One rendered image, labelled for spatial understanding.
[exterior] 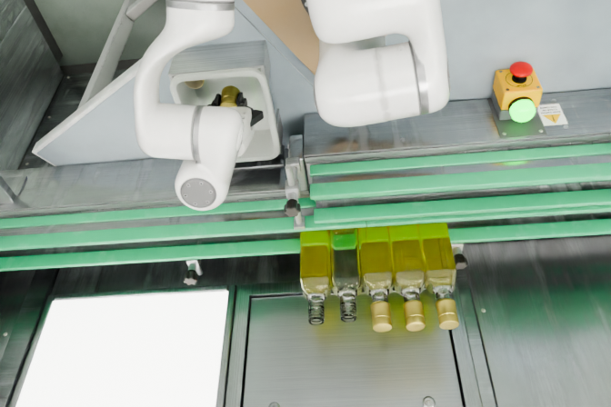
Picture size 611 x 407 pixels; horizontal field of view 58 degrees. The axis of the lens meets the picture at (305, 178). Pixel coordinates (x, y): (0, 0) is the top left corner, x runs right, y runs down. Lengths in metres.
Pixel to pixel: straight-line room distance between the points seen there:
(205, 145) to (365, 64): 0.23
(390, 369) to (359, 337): 0.09
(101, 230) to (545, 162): 0.88
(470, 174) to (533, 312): 0.35
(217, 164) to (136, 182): 0.51
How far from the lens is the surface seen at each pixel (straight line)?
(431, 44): 0.68
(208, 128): 0.72
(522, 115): 1.08
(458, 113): 1.12
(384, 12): 0.67
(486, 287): 1.25
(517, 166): 1.07
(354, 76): 0.69
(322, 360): 1.12
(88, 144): 1.30
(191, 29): 0.69
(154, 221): 1.18
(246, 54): 1.01
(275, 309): 1.18
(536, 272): 1.29
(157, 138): 0.74
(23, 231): 1.30
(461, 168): 1.05
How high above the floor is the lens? 1.61
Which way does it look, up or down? 42 degrees down
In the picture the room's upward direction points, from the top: 180 degrees counter-clockwise
